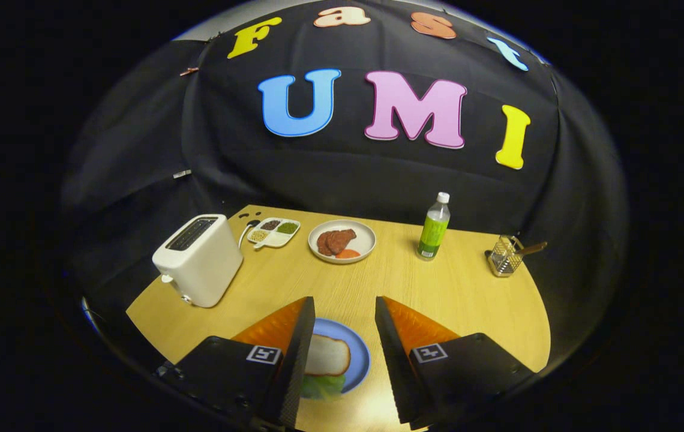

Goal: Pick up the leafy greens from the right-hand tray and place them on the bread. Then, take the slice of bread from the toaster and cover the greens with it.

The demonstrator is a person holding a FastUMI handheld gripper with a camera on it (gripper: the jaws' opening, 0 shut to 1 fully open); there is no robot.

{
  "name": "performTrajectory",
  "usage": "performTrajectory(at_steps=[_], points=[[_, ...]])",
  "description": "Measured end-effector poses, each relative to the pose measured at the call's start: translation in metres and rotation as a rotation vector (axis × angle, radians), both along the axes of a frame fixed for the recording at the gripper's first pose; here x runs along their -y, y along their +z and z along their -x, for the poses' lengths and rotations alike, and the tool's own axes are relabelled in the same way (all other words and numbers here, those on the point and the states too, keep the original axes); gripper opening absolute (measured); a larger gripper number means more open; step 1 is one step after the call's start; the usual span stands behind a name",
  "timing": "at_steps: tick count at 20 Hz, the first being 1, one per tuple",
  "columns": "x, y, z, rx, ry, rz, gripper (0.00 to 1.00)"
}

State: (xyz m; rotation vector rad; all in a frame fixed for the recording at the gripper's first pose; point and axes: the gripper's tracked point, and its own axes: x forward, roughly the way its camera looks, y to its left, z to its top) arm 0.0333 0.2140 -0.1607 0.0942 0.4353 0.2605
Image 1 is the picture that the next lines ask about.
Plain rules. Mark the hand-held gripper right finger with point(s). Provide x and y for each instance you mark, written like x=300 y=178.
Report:
x=393 y=360

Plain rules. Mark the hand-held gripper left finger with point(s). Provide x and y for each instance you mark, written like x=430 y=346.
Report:
x=297 y=360

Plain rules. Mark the toasted bread slice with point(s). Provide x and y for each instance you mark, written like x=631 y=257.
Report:
x=327 y=355

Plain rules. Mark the green lettuce leaf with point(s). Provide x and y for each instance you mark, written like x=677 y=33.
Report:
x=324 y=387

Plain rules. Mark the blue round plate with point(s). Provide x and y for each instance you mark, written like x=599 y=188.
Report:
x=359 y=354

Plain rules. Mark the orange tomato slice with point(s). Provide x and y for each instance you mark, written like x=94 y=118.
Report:
x=348 y=254

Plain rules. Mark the brown meat patty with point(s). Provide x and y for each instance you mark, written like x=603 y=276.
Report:
x=342 y=240
x=322 y=244

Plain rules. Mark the white divided condiment tray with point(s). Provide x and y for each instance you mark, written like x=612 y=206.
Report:
x=276 y=238

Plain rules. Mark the white round plate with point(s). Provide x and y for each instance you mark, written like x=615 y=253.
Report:
x=363 y=240

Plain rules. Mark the white toaster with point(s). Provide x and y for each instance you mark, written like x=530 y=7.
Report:
x=204 y=264

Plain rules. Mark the green label plastic bottle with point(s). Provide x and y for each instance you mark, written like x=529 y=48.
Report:
x=433 y=231

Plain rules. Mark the small white clip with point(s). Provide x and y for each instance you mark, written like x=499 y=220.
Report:
x=182 y=174

